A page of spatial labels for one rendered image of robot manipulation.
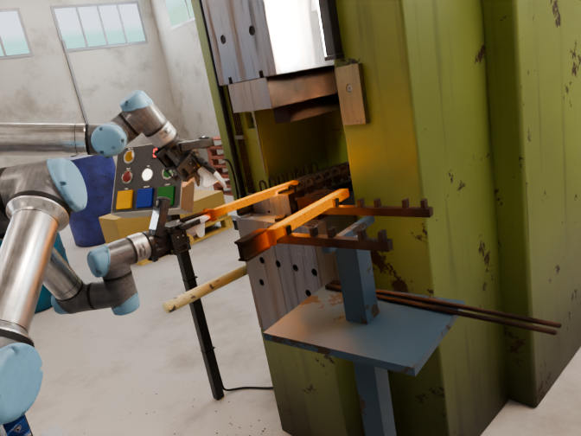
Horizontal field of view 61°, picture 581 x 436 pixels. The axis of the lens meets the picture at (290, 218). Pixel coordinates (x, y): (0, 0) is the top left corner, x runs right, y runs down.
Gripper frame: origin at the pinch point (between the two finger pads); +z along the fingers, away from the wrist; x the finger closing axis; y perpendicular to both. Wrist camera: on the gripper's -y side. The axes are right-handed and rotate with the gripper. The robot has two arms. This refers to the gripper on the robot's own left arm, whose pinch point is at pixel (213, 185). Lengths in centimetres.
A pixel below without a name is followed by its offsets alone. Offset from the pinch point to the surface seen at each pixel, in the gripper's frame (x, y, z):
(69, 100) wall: -716, -224, 58
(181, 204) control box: -37.1, -1.5, 13.0
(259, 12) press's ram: 10, -42, -30
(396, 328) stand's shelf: 61, 16, 28
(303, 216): 41.4, 5.8, 3.1
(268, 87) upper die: 7.8, -31.5, -11.0
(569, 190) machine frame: 59, -87, 88
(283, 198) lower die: 4.9, -13.9, 19.8
